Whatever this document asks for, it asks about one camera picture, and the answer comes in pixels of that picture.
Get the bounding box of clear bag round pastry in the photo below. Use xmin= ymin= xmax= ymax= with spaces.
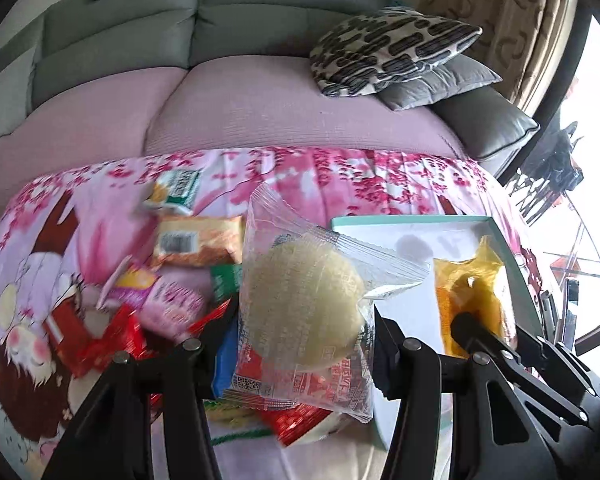
xmin=239 ymin=184 xmax=429 ymax=422

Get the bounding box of patterned beige curtain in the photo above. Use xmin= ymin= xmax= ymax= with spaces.
xmin=418 ymin=0 xmax=578 ymax=116

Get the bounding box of teal shallow cardboard tray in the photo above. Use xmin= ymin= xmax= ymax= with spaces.
xmin=332 ymin=214 xmax=542 ymax=353

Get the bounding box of pink snack packet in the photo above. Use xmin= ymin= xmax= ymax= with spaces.
xmin=106 ymin=261 xmax=207 ymax=342

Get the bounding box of black white patterned pillow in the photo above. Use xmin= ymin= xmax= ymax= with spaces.
xmin=310 ymin=6 xmax=482 ymax=98

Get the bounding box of pink cartoon print blanket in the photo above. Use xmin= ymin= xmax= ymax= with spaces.
xmin=0 ymin=146 xmax=544 ymax=479

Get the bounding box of orange beige snack packet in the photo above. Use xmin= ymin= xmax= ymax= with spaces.
xmin=150 ymin=216 xmax=244 ymax=268

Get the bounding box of plain grey pillow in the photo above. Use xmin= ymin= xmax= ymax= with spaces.
xmin=377 ymin=54 xmax=502 ymax=112

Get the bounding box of dark green snack packet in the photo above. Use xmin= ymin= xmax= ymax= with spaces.
xmin=210 ymin=264 xmax=242 ymax=304

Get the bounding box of grey phone stand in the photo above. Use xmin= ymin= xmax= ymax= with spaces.
xmin=540 ymin=278 xmax=579 ymax=350

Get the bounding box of red snack packet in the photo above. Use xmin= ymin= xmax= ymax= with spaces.
xmin=187 ymin=299 xmax=332 ymax=449

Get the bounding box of green white corn snack packet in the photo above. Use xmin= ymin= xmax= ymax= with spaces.
xmin=143 ymin=169 xmax=201 ymax=216

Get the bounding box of red snack bag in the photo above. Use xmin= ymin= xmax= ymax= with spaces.
xmin=43 ymin=300 xmax=150 ymax=377

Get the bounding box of yellow cake snack packet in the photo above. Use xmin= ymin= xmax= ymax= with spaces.
xmin=434 ymin=235 xmax=517 ymax=358

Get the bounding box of grey green sofa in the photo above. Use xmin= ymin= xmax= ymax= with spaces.
xmin=0 ymin=0 xmax=536 ymax=218

